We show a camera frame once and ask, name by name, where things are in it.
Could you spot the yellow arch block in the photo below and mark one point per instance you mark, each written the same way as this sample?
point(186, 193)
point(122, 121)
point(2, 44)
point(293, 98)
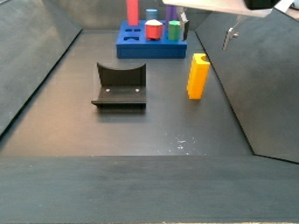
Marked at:
point(197, 76)

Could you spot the purple star prism block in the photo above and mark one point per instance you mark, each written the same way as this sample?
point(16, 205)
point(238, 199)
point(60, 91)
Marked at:
point(170, 14)

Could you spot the green cylinder block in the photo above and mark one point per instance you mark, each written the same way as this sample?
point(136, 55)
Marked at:
point(173, 30)

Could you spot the red rounded wedge block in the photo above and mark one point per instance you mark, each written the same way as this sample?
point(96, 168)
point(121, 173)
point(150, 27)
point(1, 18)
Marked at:
point(153, 29)

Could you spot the blue shape sorter base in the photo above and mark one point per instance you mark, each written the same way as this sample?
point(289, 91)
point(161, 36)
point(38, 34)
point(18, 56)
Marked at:
point(132, 46)

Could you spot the light blue cylinder block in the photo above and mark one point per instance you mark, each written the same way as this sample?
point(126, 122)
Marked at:
point(150, 14)

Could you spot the tall red rectangular block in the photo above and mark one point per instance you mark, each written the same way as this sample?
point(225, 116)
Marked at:
point(132, 11)

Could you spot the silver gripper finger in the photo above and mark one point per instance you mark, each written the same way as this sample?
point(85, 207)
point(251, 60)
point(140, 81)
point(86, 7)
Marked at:
point(232, 32)
point(184, 22)

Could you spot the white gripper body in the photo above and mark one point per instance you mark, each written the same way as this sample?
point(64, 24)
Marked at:
point(253, 8)

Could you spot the black curved fixture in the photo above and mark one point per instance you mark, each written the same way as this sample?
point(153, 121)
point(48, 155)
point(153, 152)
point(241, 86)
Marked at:
point(121, 87)

